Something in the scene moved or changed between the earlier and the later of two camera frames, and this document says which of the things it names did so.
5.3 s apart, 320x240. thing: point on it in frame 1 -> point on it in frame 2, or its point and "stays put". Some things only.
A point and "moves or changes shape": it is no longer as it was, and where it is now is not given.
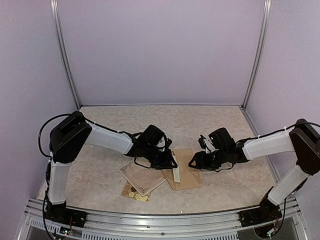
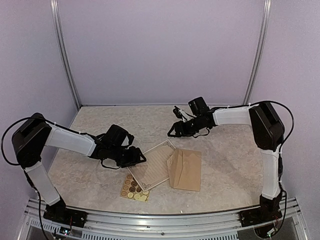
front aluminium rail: x=226 y=226 stays put
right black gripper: x=201 y=162 -> x=184 y=132
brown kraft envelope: x=189 y=177 stays put
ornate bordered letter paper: x=143 y=179 moves or changes shape
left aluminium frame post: x=63 y=52 stays put
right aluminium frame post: x=267 y=11 stays put
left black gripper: x=166 y=164 -> x=134 y=158
